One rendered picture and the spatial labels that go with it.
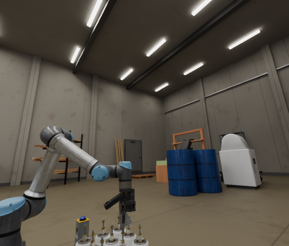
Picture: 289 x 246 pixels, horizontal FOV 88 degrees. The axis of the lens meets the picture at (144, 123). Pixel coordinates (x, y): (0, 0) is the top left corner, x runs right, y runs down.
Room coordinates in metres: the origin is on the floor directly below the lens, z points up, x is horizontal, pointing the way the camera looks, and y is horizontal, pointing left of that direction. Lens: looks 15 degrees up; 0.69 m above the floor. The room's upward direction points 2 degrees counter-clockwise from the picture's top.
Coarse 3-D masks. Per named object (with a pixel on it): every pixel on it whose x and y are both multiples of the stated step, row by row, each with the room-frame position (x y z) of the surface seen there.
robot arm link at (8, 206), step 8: (8, 200) 0.83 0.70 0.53; (16, 200) 0.83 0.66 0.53; (24, 200) 0.85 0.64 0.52; (0, 208) 0.77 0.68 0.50; (8, 208) 0.78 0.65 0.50; (16, 208) 0.81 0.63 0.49; (24, 208) 0.86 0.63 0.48; (0, 216) 0.77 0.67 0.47; (8, 216) 0.79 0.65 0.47; (16, 216) 0.81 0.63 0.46; (24, 216) 0.87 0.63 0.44; (0, 224) 0.77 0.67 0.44; (8, 224) 0.79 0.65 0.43; (16, 224) 0.82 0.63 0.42; (0, 232) 0.78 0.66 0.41
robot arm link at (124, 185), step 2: (120, 182) 0.91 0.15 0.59; (122, 182) 0.91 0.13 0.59; (124, 182) 0.90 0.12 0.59; (126, 182) 0.91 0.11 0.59; (128, 182) 0.91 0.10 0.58; (130, 182) 0.92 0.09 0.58; (120, 184) 0.91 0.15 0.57; (122, 184) 0.91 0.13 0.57; (124, 184) 0.90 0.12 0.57; (126, 184) 0.91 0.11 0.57; (128, 184) 0.91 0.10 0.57; (130, 184) 0.92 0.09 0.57; (120, 186) 0.91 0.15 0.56; (122, 186) 0.91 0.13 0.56; (124, 186) 0.90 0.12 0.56; (126, 186) 0.91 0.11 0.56; (128, 186) 0.91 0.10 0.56; (130, 186) 0.92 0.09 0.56; (120, 188) 0.91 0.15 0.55; (122, 188) 0.91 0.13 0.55; (124, 188) 0.90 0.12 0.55; (126, 188) 0.91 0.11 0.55; (128, 188) 0.91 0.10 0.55; (130, 188) 0.93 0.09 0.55
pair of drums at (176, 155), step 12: (168, 156) 3.52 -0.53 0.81; (180, 156) 3.34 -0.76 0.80; (192, 156) 3.44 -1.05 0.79; (204, 156) 3.58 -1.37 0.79; (216, 156) 3.66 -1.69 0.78; (168, 168) 3.56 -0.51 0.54; (180, 168) 3.35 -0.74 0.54; (192, 168) 3.40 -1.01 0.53; (204, 168) 3.59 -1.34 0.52; (216, 168) 3.61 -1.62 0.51; (168, 180) 3.62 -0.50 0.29; (180, 180) 3.35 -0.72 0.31; (192, 180) 3.38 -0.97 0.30; (204, 180) 3.60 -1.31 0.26; (216, 180) 3.58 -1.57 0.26; (180, 192) 3.36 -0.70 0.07; (192, 192) 3.36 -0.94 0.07; (204, 192) 3.63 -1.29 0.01; (216, 192) 3.59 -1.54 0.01
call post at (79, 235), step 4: (76, 224) 1.20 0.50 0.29; (80, 224) 1.16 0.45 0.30; (84, 224) 1.17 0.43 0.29; (88, 224) 1.19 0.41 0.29; (76, 228) 1.19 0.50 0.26; (80, 228) 1.16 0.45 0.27; (88, 228) 1.19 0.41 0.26; (76, 232) 1.19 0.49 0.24; (80, 232) 1.16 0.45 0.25; (88, 232) 1.19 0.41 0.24; (76, 236) 1.18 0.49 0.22; (80, 236) 1.16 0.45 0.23; (88, 236) 1.19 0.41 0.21; (76, 240) 1.18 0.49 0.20
